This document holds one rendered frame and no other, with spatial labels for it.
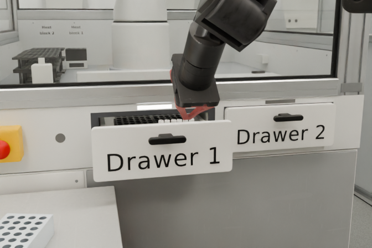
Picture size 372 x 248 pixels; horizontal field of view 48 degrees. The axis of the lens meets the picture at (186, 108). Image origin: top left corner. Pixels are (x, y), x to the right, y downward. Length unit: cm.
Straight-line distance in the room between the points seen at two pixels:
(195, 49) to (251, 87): 44
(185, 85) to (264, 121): 41
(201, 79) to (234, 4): 15
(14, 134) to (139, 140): 27
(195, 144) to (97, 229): 25
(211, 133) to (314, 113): 33
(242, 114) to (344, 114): 29
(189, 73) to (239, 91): 40
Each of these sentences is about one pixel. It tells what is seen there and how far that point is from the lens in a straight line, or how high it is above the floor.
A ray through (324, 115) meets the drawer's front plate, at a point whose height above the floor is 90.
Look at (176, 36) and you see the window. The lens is 98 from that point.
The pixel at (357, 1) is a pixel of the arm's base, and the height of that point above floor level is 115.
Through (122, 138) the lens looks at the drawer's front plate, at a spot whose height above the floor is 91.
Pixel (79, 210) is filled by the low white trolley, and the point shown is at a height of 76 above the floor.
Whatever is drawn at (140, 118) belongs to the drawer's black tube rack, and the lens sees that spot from 102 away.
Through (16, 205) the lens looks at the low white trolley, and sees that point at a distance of 96.
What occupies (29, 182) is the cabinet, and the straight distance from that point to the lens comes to 103.
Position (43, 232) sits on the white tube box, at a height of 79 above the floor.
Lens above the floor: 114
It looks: 12 degrees down
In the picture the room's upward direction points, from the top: straight up
